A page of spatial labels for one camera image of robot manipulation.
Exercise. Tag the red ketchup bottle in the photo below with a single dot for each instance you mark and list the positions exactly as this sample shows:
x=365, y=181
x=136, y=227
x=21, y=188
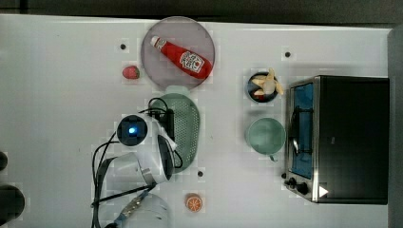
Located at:
x=188, y=61

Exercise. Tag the black round container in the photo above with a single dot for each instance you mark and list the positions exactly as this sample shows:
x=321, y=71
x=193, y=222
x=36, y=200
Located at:
x=12, y=203

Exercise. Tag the blue bowl with toys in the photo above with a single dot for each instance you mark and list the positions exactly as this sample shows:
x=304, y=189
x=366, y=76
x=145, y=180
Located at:
x=264, y=87

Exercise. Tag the green mug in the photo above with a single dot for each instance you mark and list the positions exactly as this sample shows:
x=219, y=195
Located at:
x=266, y=136

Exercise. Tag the black steel toaster oven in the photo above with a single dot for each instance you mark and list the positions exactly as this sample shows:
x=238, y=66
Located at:
x=338, y=134

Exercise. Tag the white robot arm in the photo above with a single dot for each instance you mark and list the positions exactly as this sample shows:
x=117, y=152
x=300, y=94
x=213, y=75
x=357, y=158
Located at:
x=138, y=156

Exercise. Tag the orange slice toy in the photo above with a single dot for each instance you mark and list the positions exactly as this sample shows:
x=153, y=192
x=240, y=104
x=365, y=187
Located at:
x=193, y=202

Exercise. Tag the green oval strainer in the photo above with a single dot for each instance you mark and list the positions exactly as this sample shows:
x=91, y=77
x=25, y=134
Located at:
x=186, y=122

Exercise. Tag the red toy strawberry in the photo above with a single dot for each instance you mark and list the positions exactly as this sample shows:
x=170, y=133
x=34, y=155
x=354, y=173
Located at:
x=131, y=73

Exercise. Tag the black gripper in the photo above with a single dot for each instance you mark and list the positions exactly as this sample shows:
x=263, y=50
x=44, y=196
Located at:
x=166, y=120

